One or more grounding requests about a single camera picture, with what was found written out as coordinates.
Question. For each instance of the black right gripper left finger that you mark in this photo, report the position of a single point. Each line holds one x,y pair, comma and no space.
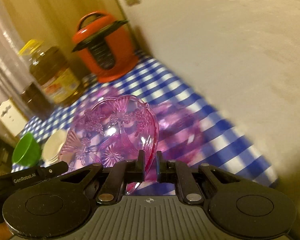
114,180

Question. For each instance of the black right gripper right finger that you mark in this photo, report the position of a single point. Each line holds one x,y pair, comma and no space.
180,175

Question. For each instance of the pink glass bowl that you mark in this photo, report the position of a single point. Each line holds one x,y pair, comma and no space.
180,135
113,129

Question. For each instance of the white steel bowl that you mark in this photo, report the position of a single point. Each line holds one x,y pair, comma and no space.
52,147

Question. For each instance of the operator hand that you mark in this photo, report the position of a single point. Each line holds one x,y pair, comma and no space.
5,234

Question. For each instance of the blue white checkered tablecloth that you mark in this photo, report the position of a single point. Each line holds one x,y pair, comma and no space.
154,83

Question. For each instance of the green plastic bowl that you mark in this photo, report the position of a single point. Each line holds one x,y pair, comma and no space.
27,151

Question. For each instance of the dark brown tin canister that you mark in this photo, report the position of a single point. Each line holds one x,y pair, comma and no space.
37,102

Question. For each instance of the red electric pressure cooker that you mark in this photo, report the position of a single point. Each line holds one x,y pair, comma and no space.
104,46

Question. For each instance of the large cooking oil bottle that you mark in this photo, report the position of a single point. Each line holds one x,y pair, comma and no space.
53,73

